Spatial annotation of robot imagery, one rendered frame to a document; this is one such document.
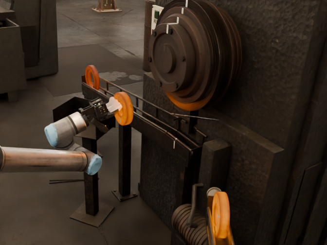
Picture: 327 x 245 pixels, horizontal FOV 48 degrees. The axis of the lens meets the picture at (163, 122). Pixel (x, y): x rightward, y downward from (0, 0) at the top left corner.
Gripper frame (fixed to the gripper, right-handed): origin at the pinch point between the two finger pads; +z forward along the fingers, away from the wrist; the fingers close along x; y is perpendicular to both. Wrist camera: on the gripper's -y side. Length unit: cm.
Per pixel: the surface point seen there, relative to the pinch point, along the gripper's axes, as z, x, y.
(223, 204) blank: -2, -73, -7
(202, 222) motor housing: -2, -56, -32
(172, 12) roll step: 27.4, -13.9, 37.7
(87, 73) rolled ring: 16, 94, -22
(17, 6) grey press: 17, 267, -2
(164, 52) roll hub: 16.4, -20.7, 26.3
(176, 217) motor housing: -7, -46, -34
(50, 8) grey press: 50, 272, -16
